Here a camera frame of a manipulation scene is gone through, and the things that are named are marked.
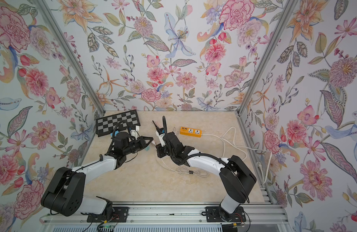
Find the orange power strip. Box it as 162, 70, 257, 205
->
179, 127, 202, 138

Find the aluminium mounting rail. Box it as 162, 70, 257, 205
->
39, 202, 290, 229

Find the black white checkerboard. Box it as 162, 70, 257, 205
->
96, 110, 141, 137

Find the white USB charging cable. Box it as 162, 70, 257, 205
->
151, 140, 210, 178

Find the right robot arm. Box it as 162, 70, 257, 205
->
156, 116, 257, 222

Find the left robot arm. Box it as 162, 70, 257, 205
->
41, 126, 153, 220

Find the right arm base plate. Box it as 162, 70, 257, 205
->
201, 206, 247, 223

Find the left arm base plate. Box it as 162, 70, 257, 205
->
87, 206, 129, 223

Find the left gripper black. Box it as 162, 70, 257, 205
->
123, 136, 154, 156

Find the black electric toothbrush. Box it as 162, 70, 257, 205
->
152, 121, 159, 130

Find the white power strip cord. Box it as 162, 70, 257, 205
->
201, 126, 272, 185

